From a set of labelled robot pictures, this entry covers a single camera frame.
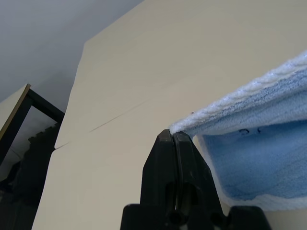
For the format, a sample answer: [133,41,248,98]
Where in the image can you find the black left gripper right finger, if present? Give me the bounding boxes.
[174,132,228,214]

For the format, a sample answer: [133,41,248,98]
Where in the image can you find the light blue towel white trim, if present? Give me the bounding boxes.
[169,49,307,212]

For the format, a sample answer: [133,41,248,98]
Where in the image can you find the beige table with black frame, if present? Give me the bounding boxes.
[0,83,66,183]

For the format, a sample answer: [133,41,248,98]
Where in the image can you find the black foam floor mat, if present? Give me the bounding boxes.
[0,119,61,230]

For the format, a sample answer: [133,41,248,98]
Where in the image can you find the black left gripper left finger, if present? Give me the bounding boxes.
[140,129,180,209]

